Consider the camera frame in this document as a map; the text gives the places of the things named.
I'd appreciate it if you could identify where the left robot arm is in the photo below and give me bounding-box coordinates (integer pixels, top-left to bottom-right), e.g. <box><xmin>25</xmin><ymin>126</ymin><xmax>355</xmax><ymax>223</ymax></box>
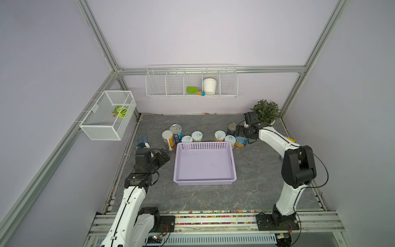
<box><xmin>100</xmin><ymin>148</ymin><xmax>170</xmax><ymax>247</ymax></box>

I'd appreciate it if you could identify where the tall yellow orange can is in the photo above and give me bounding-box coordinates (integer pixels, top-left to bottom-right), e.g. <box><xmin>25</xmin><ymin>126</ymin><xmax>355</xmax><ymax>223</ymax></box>
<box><xmin>161</xmin><ymin>130</ymin><xmax>176</xmax><ymax>151</ymax></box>

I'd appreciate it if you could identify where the blue Progresso soup can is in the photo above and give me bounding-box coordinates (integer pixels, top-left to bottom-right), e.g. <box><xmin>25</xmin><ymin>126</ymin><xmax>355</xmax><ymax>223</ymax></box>
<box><xmin>169</xmin><ymin>123</ymin><xmax>183</xmax><ymax>144</ymax></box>

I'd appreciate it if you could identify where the small white empty pot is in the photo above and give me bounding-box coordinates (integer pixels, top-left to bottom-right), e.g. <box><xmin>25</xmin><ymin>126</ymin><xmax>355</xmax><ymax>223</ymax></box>
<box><xmin>203</xmin><ymin>78</ymin><xmax>217</xmax><ymax>96</ymax></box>

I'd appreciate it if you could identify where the small orange label can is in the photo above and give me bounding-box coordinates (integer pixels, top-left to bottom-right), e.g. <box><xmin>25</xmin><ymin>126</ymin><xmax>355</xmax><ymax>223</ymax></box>
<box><xmin>215</xmin><ymin>130</ymin><xmax>226</xmax><ymax>142</ymax></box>

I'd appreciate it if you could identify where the small pink label can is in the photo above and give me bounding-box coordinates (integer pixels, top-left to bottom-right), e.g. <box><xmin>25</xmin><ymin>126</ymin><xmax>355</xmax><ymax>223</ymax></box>
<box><xmin>181</xmin><ymin>135</ymin><xmax>193</xmax><ymax>143</ymax></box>

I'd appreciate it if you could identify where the lavender plastic basket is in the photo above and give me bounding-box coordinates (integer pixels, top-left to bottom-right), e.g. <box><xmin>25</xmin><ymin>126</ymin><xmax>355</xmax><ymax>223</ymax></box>
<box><xmin>173</xmin><ymin>142</ymin><xmax>237</xmax><ymax>186</ymax></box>

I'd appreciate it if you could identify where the yellow toy shovel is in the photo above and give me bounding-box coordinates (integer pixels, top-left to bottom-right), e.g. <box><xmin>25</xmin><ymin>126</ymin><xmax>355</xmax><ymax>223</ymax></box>
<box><xmin>280</xmin><ymin>136</ymin><xmax>296</xmax><ymax>160</ymax></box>

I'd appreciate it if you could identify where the dark navy tomato can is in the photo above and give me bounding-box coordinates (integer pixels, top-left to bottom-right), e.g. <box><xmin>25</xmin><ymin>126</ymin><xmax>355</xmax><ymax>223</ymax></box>
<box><xmin>226</xmin><ymin>122</ymin><xmax>238</xmax><ymax>136</ymax></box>

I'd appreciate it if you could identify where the small yellow label can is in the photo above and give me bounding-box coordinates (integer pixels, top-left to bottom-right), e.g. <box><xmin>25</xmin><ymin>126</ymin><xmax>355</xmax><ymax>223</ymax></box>
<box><xmin>224</xmin><ymin>135</ymin><xmax>236</xmax><ymax>148</ymax></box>

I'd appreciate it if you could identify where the small green label can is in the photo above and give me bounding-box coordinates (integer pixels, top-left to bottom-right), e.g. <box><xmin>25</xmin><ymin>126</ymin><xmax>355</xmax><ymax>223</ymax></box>
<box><xmin>191</xmin><ymin>131</ymin><xmax>203</xmax><ymax>142</ymax></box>

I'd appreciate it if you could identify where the blue toy rake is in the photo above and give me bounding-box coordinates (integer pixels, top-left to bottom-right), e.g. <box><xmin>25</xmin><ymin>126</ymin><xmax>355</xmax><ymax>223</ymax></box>
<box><xmin>136</xmin><ymin>134</ymin><xmax>149</xmax><ymax>145</ymax></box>

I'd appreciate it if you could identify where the green toy scoop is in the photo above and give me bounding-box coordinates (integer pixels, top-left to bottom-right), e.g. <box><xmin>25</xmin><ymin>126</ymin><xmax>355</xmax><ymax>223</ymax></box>
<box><xmin>186</xmin><ymin>86</ymin><xmax>205</xmax><ymax>96</ymax></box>

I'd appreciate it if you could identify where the aluminium mounting rail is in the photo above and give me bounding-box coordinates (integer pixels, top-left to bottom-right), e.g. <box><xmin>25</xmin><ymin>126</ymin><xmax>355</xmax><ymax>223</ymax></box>
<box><xmin>88</xmin><ymin>211</ymin><xmax>345</xmax><ymax>236</ymax></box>

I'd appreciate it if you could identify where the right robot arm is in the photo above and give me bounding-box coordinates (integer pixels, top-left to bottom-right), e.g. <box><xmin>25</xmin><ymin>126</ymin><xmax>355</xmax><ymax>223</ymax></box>
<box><xmin>236</xmin><ymin>124</ymin><xmax>317</xmax><ymax>218</ymax></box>

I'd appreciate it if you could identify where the white wire side basket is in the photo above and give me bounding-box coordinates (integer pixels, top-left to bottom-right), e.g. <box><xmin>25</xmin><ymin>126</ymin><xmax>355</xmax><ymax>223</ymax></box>
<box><xmin>79</xmin><ymin>90</ymin><xmax>136</xmax><ymax>141</ymax></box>

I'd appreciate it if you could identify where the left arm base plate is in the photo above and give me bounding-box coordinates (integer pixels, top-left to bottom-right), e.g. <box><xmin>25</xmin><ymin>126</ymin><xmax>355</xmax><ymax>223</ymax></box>
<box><xmin>150</xmin><ymin>215</ymin><xmax>175</xmax><ymax>233</ymax></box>

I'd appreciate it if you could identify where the white wire wall shelf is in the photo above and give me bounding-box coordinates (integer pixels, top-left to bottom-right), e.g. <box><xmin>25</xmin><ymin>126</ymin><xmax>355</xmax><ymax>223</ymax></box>
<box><xmin>145</xmin><ymin>65</ymin><xmax>239</xmax><ymax>98</ymax></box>

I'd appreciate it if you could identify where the blue orange soup can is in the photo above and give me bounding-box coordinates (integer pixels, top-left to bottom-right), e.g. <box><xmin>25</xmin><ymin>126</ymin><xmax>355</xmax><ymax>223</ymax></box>
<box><xmin>235</xmin><ymin>136</ymin><xmax>249</xmax><ymax>148</ymax></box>

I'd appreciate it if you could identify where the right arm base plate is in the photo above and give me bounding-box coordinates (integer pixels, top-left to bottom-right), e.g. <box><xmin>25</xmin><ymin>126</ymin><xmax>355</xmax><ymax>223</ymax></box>
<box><xmin>255</xmin><ymin>212</ymin><xmax>300</xmax><ymax>232</ymax></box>

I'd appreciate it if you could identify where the potted green plant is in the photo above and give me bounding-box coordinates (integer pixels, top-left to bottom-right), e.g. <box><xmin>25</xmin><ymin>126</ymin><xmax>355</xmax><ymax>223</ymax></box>
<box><xmin>251</xmin><ymin>99</ymin><xmax>280</xmax><ymax>124</ymax></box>

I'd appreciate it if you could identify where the green toy in side basket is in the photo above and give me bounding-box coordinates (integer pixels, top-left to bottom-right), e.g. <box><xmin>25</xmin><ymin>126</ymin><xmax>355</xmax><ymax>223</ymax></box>
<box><xmin>113</xmin><ymin>106</ymin><xmax>128</xmax><ymax>119</ymax></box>

